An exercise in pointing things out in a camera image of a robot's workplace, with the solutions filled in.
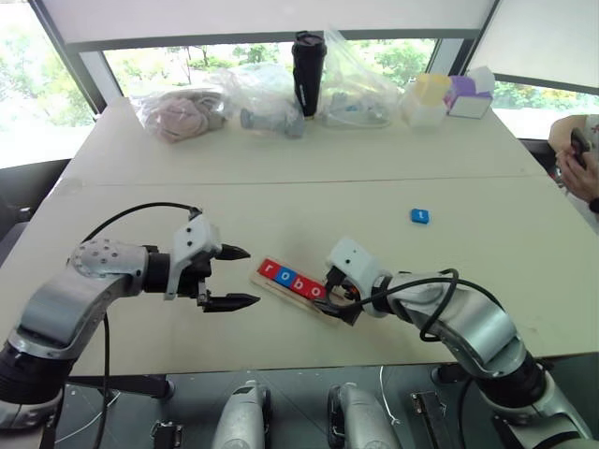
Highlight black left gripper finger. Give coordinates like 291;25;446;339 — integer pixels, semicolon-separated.
215;242;253;263
201;292;262;314

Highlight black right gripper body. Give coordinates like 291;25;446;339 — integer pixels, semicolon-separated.
325;266;365;326

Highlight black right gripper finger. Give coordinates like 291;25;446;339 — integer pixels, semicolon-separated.
312;297;353;323

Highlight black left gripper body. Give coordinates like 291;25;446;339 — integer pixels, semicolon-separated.
179;251;222;311

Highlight wooden letter tray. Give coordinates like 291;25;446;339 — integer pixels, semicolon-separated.
249;268;346;329

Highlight black smartphone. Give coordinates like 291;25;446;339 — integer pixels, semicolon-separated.
569;127;592;167

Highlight red letter tile r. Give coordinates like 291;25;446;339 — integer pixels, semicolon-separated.
257;258;282;282

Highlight silver rounded robot leg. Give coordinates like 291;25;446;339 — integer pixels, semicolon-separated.
327;383;402;449
212;379;274;449

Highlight person's hand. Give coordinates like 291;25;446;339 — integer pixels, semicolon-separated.
558;148;599;204

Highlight black table leg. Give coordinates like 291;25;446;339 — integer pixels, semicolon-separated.
430;362;470;387
65;372;177;399

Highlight plastic bag with pink items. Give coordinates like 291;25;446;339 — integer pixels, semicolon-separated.
129;88;231;144

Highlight plastic bag with grey items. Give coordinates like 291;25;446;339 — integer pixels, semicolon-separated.
207;63;306;141

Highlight clear plastic bag blue items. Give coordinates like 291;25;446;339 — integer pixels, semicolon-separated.
319;28;402;130

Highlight black chair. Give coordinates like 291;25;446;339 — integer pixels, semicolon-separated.
0;158;72;268

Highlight black tumbler with lid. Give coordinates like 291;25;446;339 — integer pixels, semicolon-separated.
290;30;328;120

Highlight yellow and white box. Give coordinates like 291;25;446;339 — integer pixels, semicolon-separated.
399;72;453;129

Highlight purple and white box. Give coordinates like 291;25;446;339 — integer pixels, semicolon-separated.
444;66;496;119

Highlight wide white roller blind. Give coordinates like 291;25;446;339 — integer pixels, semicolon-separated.
31;0;501;44

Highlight narrow white roller blind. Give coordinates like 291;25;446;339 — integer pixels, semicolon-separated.
466;0;599;89

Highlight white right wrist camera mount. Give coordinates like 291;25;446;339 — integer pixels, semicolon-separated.
324;236;393;320

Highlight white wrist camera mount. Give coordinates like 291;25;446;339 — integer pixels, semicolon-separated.
324;236;393;320
163;212;223;301

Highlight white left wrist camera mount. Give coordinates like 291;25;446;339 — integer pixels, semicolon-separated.
163;212;223;301

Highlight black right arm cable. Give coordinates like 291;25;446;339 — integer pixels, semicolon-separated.
345;268;507;343

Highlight thin white cable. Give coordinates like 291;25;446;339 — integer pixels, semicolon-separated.
379;365;403;427

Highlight black metal bracket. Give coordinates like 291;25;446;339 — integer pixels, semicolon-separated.
152;420;184;449
410;391;453;449

